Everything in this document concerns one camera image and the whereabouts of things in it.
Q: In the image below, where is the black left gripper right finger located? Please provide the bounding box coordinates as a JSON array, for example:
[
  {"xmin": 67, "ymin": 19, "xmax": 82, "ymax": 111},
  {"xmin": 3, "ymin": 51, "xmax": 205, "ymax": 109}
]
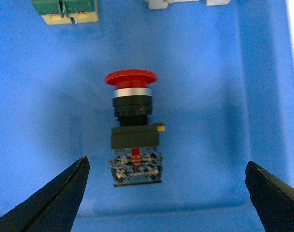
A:
[{"xmin": 245, "ymin": 161, "xmax": 294, "ymax": 232}]

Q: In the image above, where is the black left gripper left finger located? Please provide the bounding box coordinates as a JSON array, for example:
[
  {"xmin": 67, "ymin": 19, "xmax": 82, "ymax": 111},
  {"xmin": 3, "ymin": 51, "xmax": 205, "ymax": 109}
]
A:
[{"xmin": 0, "ymin": 157, "xmax": 90, "ymax": 232}]

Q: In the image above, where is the red emergency stop button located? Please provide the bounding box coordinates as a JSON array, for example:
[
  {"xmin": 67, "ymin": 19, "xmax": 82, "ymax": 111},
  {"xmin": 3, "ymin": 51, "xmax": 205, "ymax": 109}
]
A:
[{"xmin": 104, "ymin": 69, "xmax": 165, "ymax": 187}]

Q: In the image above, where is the blue plastic bin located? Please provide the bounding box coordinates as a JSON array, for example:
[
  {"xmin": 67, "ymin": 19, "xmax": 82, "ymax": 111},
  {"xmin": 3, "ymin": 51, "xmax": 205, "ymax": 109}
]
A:
[{"xmin": 0, "ymin": 0, "xmax": 294, "ymax": 232}]

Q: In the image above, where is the green beige terminal block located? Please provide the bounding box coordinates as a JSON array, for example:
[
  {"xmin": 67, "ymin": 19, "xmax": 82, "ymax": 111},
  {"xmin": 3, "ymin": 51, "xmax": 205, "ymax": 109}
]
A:
[{"xmin": 31, "ymin": 0, "xmax": 99, "ymax": 25}]

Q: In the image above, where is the white circuit breaker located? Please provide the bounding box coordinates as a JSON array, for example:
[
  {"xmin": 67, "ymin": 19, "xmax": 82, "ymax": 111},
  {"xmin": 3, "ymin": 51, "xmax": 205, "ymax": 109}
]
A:
[{"xmin": 145, "ymin": 0, "xmax": 231, "ymax": 10}]

